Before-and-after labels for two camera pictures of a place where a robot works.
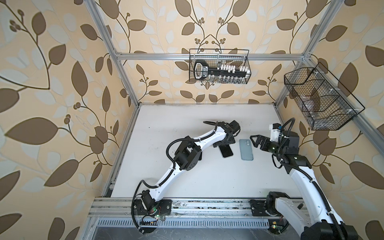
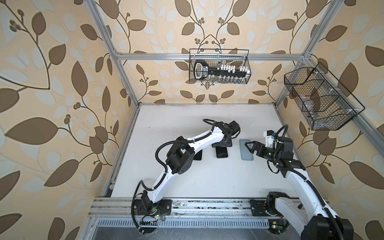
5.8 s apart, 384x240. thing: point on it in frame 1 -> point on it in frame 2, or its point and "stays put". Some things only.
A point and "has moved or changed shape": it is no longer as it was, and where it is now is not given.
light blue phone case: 246,149 stays put
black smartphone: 226,150 has moved or changed shape
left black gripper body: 231,141 stays put
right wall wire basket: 322,102 stays put
